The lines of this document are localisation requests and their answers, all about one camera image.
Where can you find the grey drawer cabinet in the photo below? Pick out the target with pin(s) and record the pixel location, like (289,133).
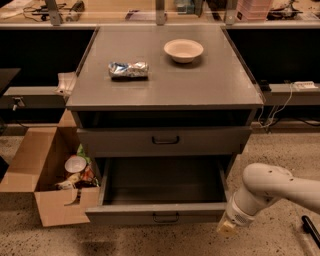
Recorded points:
(213,90)

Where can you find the crumpled silver chip bag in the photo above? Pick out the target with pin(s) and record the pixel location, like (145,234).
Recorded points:
(130,70)

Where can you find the pink translucent container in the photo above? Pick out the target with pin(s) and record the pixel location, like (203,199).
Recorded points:
(253,10)

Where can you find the open cardboard box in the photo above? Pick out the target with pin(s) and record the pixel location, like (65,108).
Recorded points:
(39,164)

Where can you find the grey top drawer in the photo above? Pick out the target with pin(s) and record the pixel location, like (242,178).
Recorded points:
(142,142)

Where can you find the grey drawer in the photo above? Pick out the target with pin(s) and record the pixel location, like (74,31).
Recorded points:
(142,142)
(161,191)

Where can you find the black pole on floor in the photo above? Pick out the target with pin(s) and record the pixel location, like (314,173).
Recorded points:
(310,228)

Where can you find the white cup in box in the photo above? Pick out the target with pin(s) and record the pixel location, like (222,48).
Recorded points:
(75,164)

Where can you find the white power strip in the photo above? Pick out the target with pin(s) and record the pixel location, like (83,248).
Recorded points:
(305,85)

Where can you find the colourful snack packages in box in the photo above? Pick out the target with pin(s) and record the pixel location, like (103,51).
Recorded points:
(86,178)

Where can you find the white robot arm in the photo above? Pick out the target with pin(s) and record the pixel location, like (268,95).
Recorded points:
(262,186)

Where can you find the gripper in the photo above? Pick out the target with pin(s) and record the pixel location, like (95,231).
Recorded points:
(239,214)

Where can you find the white paper bowl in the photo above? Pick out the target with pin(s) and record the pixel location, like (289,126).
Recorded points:
(183,50)

